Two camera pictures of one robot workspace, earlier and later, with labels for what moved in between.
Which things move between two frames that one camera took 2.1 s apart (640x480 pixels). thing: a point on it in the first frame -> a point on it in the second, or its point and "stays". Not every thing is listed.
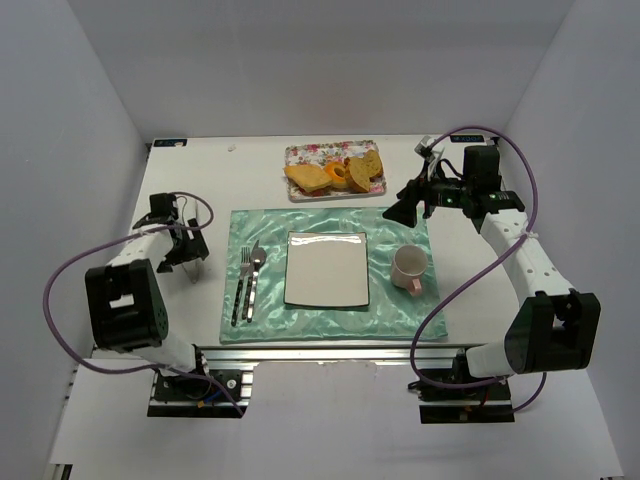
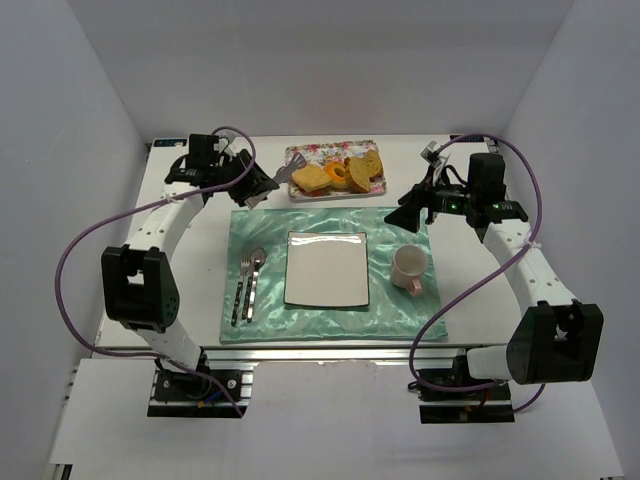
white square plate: (326, 269) stays
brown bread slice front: (358, 174) stays
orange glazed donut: (337, 182) stays
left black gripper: (186, 245) -> (251, 179)
